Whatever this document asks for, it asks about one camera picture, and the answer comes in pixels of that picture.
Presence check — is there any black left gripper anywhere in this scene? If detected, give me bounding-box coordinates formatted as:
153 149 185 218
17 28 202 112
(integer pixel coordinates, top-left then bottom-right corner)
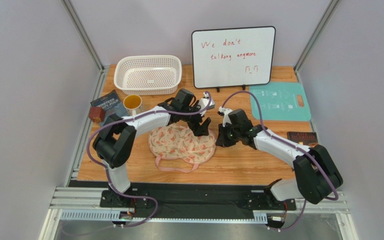
180 101 211 138

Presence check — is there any floral mesh laundry bag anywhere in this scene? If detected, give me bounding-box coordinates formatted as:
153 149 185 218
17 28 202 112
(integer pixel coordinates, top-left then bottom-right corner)
147 124 216 174

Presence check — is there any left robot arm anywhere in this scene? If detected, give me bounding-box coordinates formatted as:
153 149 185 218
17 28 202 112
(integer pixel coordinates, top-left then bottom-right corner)
86 88 215 198

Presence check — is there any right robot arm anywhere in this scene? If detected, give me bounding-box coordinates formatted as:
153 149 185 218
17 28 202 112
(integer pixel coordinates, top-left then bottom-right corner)
216 107 344 205

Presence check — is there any teal folding board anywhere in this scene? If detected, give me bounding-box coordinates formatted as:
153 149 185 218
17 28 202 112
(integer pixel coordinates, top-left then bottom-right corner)
249 82 312 122

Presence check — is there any floral cream mug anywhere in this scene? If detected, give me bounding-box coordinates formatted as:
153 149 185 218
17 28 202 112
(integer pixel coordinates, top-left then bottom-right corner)
123 94 145 116

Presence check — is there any white plastic perforated basket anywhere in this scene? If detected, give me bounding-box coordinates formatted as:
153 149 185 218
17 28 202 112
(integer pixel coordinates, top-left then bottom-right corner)
113 55 183 96

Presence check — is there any dark hardcover book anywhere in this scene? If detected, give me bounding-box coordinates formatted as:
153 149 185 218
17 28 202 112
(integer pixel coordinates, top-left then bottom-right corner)
287 131 319 147

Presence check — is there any white dry-erase board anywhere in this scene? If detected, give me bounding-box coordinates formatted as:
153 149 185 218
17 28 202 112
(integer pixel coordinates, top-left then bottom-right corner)
191 26 276 89

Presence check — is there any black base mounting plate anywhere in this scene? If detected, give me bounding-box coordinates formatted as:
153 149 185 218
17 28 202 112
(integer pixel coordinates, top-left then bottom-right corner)
99 182 292 214

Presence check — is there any blue paperback book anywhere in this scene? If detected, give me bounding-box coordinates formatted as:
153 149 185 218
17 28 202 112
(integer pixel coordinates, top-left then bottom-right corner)
90 90 130 127

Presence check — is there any small red-brown cube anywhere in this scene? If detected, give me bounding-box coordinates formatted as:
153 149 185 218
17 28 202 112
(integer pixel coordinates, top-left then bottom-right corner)
88 106 106 123

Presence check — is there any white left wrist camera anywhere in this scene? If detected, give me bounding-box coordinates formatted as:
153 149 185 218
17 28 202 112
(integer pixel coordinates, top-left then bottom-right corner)
198 93 216 110

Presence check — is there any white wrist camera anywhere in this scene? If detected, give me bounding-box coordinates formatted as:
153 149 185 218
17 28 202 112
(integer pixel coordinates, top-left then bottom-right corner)
217 106 233 127
198 93 216 110

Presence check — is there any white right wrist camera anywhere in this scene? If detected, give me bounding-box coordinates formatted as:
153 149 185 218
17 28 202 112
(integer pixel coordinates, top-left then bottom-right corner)
217 106 233 127

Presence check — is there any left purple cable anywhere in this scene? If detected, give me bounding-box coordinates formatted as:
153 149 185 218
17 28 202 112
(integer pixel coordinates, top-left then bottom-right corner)
86 91 213 229

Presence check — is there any aluminium frame rail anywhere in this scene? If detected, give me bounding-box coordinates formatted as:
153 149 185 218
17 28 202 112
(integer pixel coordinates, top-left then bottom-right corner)
49 187 350 224

